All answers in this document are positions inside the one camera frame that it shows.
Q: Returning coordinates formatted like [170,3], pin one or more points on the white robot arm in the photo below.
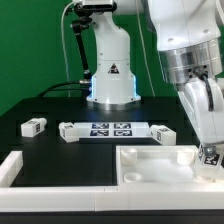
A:
[188,47]

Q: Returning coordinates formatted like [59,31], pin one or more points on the white square tabletop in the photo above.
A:
[158,164]

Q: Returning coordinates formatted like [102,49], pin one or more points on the white U-shaped obstacle fence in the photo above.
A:
[121,196]

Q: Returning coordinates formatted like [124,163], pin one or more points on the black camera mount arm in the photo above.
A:
[83,22]

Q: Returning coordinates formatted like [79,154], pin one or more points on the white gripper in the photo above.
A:
[208,125]

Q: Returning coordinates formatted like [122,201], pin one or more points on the white marker tag sheet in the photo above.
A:
[113,130]

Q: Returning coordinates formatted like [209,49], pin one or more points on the camera on mount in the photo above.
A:
[98,5]

